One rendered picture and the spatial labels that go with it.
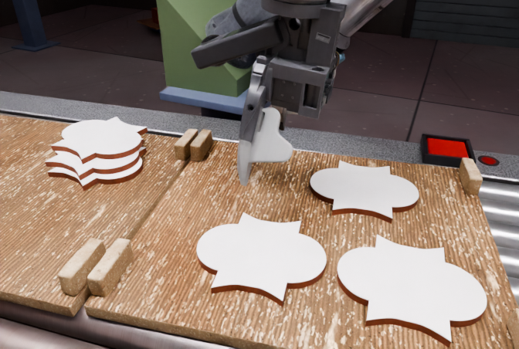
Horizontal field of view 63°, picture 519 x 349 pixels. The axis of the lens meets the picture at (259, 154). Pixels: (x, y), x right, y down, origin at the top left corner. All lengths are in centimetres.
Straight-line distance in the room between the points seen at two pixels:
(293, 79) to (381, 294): 23
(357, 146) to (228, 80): 41
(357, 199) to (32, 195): 43
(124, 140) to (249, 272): 32
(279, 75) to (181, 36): 63
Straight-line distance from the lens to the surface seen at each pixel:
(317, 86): 46
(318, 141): 75
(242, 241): 48
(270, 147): 46
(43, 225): 58
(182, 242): 50
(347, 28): 92
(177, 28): 106
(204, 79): 107
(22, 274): 52
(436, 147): 75
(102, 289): 46
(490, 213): 65
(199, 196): 57
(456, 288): 48
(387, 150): 74
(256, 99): 45
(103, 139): 68
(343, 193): 57
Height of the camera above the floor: 127
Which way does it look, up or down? 30 degrees down
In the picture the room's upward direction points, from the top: straight up
